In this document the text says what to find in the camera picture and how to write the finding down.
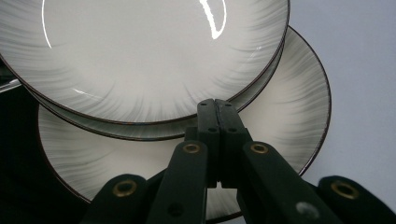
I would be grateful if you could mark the grey metal bar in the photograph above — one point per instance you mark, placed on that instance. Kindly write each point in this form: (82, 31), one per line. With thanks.
(9, 85)

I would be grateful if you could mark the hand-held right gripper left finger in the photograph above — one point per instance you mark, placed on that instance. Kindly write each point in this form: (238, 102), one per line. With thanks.
(199, 155)

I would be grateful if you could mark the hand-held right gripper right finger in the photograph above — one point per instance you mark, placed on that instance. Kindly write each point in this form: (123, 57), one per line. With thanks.
(249, 161)

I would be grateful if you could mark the white plate with grey streaks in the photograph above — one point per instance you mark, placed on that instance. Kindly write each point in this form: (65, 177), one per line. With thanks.
(280, 118)
(155, 131)
(140, 62)

